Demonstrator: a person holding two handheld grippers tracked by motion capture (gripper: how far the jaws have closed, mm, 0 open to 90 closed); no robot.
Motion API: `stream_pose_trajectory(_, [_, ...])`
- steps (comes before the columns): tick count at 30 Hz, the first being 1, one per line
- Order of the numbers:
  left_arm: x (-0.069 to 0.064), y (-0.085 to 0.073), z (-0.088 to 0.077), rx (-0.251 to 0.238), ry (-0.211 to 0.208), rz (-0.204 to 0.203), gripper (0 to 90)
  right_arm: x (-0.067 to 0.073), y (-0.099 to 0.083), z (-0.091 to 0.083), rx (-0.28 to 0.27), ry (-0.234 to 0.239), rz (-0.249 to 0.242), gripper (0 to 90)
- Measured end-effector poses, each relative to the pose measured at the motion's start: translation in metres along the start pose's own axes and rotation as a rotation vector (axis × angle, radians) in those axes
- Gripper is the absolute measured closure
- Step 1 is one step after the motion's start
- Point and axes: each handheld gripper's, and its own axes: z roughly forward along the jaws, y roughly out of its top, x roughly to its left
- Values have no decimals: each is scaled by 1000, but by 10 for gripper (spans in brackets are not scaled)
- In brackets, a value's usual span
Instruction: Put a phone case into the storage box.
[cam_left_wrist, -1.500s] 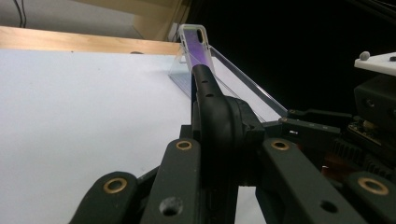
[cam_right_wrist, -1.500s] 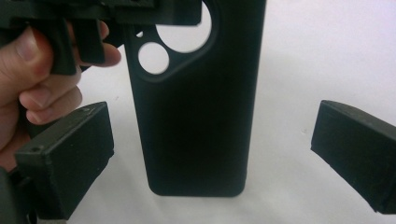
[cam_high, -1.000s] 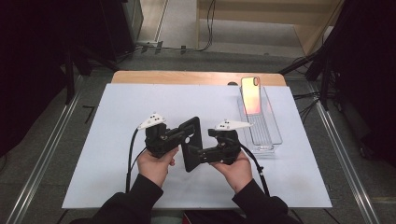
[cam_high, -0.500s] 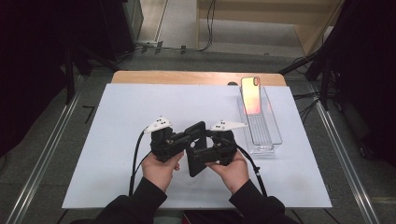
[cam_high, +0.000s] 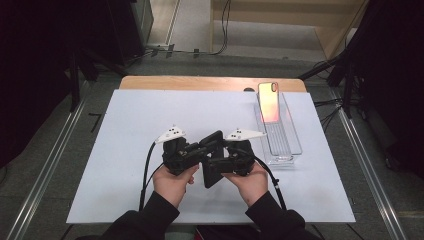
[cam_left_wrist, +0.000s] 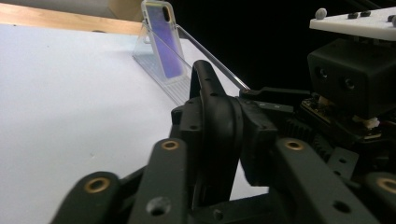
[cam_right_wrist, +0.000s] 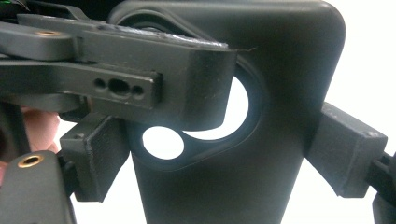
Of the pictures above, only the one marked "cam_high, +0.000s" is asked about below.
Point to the clear plastic tray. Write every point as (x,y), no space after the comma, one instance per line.
(283,140)

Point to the aluminium floor rail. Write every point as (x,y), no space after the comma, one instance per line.
(50,166)
(370,170)

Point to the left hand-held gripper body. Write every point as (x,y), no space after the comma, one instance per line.
(176,158)

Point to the iridescent phone case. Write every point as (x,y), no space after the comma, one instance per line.
(269,103)

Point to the person's right hand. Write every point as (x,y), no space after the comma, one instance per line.
(251,186)

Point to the white board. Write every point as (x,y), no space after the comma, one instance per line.
(133,110)

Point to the black phone case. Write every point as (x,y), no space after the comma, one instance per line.
(211,178)

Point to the black metal stand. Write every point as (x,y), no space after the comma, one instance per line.
(75,83)
(346,80)

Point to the person's left hand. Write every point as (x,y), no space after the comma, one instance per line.
(173,186)

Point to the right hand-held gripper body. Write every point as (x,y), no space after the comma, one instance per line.
(240,160)

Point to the dark cabinet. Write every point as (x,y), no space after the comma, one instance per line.
(130,30)

